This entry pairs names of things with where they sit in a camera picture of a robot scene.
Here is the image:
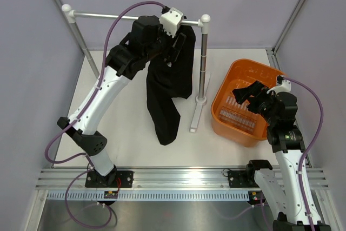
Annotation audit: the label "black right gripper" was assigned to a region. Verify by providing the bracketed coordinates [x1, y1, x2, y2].
[232, 81, 278, 126]

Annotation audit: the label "black shorts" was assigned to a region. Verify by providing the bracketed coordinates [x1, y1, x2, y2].
[124, 25, 196, 146]

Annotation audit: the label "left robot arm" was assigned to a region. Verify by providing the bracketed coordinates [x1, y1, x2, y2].
[57, 13, 186, 187]

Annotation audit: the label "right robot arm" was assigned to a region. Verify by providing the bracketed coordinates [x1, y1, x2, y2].
[232, 77, 331, 230]

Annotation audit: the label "orange plastic basket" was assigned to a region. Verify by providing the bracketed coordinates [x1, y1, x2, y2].
[210, 58, 288, 148]

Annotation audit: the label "white metal clothes rack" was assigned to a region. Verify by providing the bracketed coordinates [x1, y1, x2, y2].
[62, 1, 210, 135]

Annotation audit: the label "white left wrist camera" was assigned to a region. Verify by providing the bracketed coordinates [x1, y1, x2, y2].
[159, 7, 183, 38]

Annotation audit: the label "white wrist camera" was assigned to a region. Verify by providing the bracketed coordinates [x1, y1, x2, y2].
[159, 7, 183, 38]
[267, 75, 291, 95]

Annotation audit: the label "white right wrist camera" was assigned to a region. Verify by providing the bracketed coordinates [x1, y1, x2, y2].
[267, 75, 291, 95]

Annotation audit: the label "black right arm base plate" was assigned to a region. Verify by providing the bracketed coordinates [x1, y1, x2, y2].
[227, 170, 259, 188]

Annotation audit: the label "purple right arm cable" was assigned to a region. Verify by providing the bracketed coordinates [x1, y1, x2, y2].
[216, 76, 324, 231]

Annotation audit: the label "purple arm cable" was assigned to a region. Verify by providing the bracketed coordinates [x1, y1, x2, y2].
[44, 1, 170, 228]
[216, 76, 324, 231]

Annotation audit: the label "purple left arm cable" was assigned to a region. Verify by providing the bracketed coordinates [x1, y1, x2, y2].
[44, 1, 170, 228]

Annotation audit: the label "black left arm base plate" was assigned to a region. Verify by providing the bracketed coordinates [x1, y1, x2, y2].
[85, 170, 134, 188]

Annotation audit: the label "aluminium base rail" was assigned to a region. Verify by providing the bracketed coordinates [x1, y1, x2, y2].
[35, 166, 329, 190]

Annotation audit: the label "white slotted cable duct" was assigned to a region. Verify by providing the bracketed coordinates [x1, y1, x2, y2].
[47, 189, 250, 201]

